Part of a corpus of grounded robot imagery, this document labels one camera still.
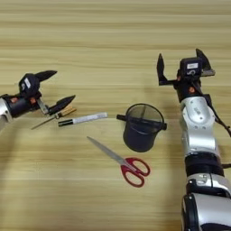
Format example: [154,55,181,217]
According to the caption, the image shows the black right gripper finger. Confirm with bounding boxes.
[156,52,169,87]
[195,48,213,72]

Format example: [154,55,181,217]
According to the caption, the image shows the black pen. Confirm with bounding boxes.
[115,114,169,132]

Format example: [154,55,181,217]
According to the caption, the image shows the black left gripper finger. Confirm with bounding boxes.
[33,69,59,83]
[47,94,77,116]

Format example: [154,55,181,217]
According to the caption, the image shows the orange handled screwdriver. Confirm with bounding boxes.
[30,105,78,131]

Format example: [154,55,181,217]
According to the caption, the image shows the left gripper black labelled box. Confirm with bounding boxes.
[18,72,42,98]

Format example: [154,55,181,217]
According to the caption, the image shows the white marker with black cap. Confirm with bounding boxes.
[57,111,109,128]

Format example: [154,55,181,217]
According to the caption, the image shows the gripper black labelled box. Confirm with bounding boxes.
[179,56,203,78]
[18,72,42,98]

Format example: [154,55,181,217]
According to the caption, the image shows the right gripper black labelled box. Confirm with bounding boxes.
[179,56,203,78]

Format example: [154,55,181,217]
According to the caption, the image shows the black mesh pen cup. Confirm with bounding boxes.
[122,103,166,153]

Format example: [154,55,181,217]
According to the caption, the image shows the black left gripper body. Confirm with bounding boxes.
[1,89,51,119]

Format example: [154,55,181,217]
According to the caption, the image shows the red handled scissors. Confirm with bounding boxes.
[86,135,152,189]

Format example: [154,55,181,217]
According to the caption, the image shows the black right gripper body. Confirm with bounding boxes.
[158,68,217,105]

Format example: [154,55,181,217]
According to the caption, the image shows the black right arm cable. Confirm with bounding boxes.
[192,80,231,136]

